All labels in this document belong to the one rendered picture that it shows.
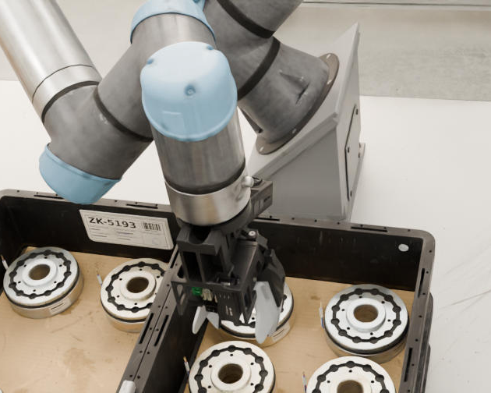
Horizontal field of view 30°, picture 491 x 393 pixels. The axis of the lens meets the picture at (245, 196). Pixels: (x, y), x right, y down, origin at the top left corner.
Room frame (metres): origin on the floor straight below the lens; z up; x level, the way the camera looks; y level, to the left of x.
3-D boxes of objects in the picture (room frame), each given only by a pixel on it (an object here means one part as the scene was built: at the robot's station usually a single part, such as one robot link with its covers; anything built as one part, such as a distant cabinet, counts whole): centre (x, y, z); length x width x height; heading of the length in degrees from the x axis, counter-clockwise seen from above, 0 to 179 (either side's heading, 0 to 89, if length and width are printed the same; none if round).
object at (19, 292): (0.86, 0.29, 0.86); 0.10 x 0.10 x 0.01
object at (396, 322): (0.69, -0.12, 0.86); 0.10 x 0.10 x 0.01
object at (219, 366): (0.64, 0.05, 0.86); 0.05 x 0.05 x 0.01
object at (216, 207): (0.61, 0.03, 1.19); 0.08 x 0.08 x 0.05
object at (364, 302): (0.69, -0.12, 0.86); 0.05 x 0.05 x 0.01
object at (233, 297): (0.61, 0.03, 1.11); 0.09 x 0.08 x 0.12; 157
